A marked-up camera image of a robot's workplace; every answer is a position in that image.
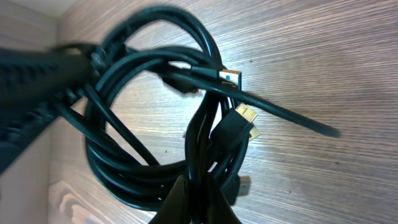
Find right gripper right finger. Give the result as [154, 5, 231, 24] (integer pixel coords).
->
[205, 174, 241, 224]

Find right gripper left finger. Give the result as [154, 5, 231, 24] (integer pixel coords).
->
[149, 175, 193, 224]

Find black USB cable with free end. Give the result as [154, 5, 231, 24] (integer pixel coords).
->
[124, 46, 341, 139]

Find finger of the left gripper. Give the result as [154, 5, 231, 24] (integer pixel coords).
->
[1, 46, 93, 171]

